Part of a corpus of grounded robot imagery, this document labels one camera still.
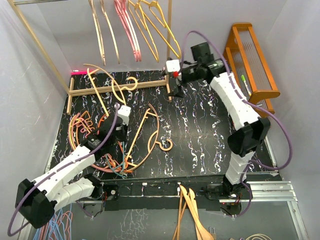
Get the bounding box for metal hanging rod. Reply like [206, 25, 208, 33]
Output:
[13, 0, 66, 6]

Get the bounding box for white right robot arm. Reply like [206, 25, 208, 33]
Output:
[163, 42, 271, 199]

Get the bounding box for wooden hangers on floor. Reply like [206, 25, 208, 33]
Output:
[172, 184, 216, 240]

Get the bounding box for pink plastic hanger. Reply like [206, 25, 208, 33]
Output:
[119, 0, 144, 62]
[113, 0, 141, 62]

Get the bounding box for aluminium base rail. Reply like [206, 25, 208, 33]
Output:
[219, 181, 298, 202]

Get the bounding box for orange wooden shelf rack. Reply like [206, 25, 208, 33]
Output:
[223, 23, 280, 114]

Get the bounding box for teal thin hanger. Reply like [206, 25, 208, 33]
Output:
[104, 142, 131, 180]

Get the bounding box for pink tape strip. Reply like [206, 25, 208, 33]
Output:
[70, 71, 87, 76]

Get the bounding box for green white marker pen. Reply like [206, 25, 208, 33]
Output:
[241, 74, 252, 97]

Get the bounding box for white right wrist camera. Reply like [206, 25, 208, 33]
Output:
[164, 59, 181, 78]

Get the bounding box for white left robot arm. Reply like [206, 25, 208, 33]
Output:
[15, 112, 130, 229]

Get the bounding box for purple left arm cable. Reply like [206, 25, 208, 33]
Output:
[6, 102, 121, 237]

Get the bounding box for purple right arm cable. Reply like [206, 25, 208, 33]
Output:
[178, 30, 294, 218]

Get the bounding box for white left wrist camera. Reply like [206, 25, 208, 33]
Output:
[116, 104, 132, 126]

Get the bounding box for yellow velvet hanger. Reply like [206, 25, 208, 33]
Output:
[127, 0, 159, 63]
[138, 0, 182, 59]

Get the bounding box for wooden clothes rack frame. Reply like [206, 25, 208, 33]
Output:
[7, 0, 175, 115]

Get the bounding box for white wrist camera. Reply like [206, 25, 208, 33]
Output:
[164, 59, 181, 78]
[116, 104, 132, 126]

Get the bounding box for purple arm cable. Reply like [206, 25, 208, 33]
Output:
[178, 30, 294, 218]
[6, 102, 121, 237]

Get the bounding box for blue wire hangers pile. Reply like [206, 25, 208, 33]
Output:
[32, 210, 73, 240]

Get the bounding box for orange thin hanger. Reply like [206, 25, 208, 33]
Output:
[67, 110, 133, 178]

